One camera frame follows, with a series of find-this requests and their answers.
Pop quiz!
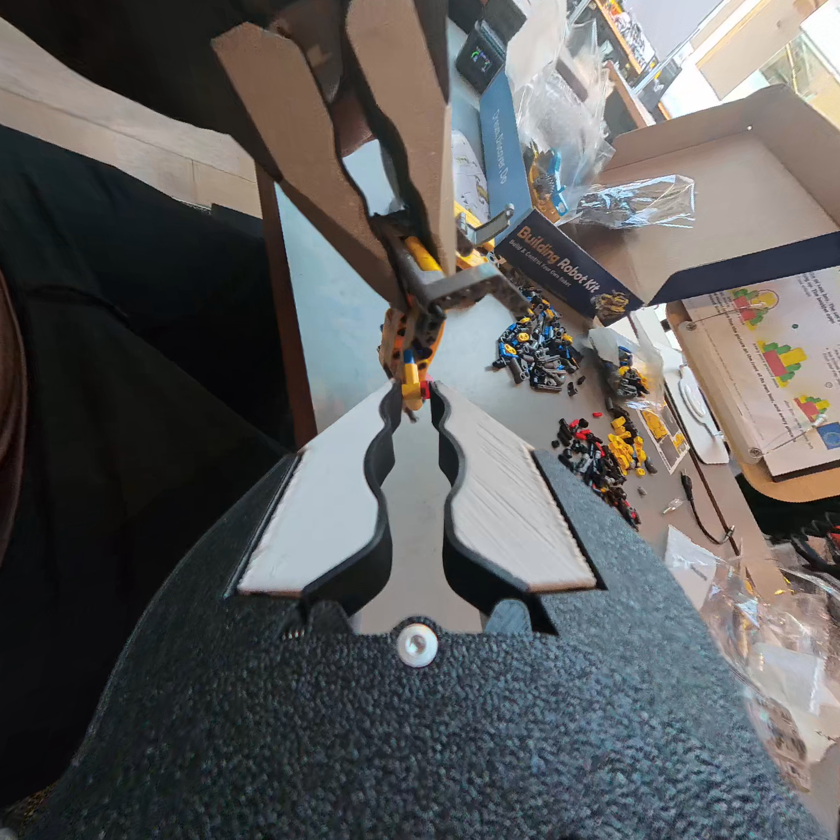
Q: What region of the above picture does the pile of blue grey connectors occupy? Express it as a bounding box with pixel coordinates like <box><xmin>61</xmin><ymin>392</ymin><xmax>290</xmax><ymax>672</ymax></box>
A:
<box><xmin>493</xmin><ymin>296</ymin><xmax>585</xmax><ymax>392</ymax></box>

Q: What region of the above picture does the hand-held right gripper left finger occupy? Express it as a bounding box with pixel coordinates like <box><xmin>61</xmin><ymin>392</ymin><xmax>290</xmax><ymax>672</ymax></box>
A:
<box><xmin>237</xmin><ymin>381</ymin><xmax>403</xmax><ymax>602</ymax></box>

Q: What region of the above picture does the grey desk with wooden edge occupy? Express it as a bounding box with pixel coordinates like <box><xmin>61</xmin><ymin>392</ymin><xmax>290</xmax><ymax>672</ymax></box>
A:
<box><xmin>256</xmin><ymin>14</ymin><xmax>840</xmax><ymax>840</ymax></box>

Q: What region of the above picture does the yellow connector with blue pin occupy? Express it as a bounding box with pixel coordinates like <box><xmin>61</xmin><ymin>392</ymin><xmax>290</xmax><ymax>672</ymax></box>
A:
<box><xmin>401</xmin><ymin>355</ymin><xmax>431</xmax><ymax>410</ymax></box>

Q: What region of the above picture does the pile of yellow angled beams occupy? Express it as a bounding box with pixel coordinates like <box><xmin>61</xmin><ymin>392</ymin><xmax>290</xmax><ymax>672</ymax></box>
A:
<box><xmin>604</xmin><ymin>414</ymin><xmax>660</xmax><ymax>477</ymax></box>

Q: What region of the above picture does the instruction booklet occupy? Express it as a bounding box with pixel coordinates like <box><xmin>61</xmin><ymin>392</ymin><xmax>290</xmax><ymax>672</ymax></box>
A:
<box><xmin>453</xmin><ymin>132</ymin><xmax>490</xmax><ymax>227</ymax></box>

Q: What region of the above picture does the yellow and grey brick assembly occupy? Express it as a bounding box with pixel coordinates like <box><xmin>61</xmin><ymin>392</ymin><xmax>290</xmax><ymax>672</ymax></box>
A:
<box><xmin>374</xmin><ymin>210</ymin><xmax>513</xmax><ymax>382</ymax></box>

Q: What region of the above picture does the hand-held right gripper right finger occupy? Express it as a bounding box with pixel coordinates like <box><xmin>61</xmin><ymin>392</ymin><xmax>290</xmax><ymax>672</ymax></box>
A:
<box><xmin>430</xmin><ymin>381</ymin><xmax>599</xmax><ymax>594</ymax></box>

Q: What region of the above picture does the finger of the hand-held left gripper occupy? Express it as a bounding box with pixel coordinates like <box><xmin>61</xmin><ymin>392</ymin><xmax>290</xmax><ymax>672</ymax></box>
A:
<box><xmin>344</xmin><ymin>0</ymin><xmax>459</xmax><ymax>277</ymax></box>
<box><xmin>210</xmin><ymin>20</ymin><xmax>403</xmax><ymax>311</ymax></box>

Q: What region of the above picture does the black electronic device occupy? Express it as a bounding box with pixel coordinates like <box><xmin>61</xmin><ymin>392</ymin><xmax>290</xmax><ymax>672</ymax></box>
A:
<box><xmin>453</xmin><ymin>20</ymin><xmax>526</xmax><ymax>95</ymax></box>

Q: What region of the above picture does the large crumpled plastic bag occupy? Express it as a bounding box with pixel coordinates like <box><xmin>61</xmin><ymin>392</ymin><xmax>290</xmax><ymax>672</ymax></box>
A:
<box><xmin>663</xmin><ymin>525</ymin><xmax>840</xmax><ymax>788</ymax></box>

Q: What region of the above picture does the instruction sign stand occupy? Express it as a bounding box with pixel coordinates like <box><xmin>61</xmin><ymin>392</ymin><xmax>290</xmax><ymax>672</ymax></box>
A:
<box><xmin>598</xmin><ymin>86</ymin><xmax>840</xmax><ymax>309</ymax></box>

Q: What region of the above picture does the printed picture card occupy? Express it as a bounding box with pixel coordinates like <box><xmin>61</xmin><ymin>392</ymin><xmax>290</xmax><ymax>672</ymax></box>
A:
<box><xmin>683</xmin><ymin>269</ymin><xmax>840</xmax><ymax>480</ymax></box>

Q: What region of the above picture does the pile of black red pins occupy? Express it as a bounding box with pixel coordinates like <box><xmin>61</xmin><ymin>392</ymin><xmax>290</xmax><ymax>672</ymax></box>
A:
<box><xmin>556</xmin><ymin>418</ymin><xmax>644</xmax><ymax>526</ymax></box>

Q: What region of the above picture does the clear plastic bag of parts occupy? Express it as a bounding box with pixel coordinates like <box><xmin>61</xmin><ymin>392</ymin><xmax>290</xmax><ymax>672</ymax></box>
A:
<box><xmin>584</xmin><ymin>329</ymin><xmax>657</xmax><ymax>408</ymax></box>

